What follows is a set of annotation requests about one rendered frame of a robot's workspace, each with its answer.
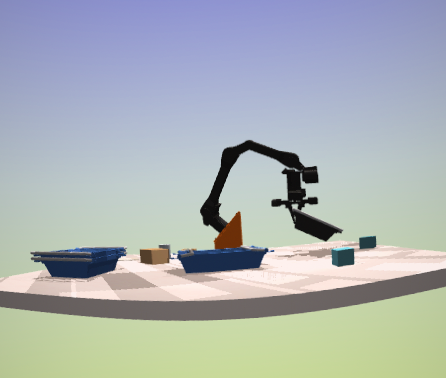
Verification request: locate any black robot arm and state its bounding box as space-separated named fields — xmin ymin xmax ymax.
xmin=200 ymin=140 xmax=318 ymax=234

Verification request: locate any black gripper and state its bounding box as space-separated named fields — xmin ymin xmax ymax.
xmin=271 ymin=184 xmax=318 ymax=224

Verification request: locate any teal cube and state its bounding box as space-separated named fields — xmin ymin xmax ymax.
xmin=331 ymin=247 xmax=355 ymax=267
xmin=359 ymin=236 xmax=377 ymax=249

